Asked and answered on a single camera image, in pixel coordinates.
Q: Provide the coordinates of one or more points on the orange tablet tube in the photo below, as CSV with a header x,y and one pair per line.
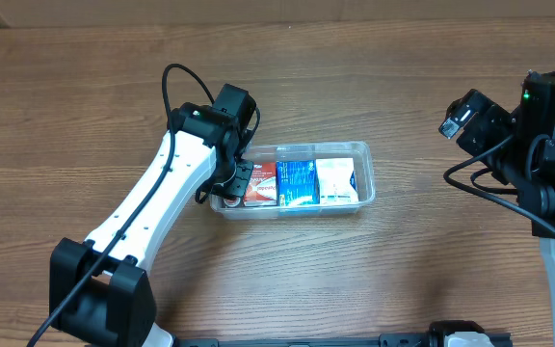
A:
x,y
232,203

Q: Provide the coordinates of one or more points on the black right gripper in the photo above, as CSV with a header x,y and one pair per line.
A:
x,y
476,135

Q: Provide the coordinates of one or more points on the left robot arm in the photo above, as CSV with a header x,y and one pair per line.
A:
x,y
99,289

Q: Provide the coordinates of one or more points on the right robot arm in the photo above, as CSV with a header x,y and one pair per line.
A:
x,y
512,157

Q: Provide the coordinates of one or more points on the white medicine box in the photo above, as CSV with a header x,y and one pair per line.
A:
x,y
337,183

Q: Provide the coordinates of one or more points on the red medicine box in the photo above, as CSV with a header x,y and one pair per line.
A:
x,y
262,189

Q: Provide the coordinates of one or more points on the blue medicine box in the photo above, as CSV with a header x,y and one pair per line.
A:
x,y
297,183

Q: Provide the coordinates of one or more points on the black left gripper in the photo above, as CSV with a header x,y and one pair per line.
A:
x,y
238,178

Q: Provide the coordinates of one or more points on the clear plastic container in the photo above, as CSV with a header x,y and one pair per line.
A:
x,y
364,176

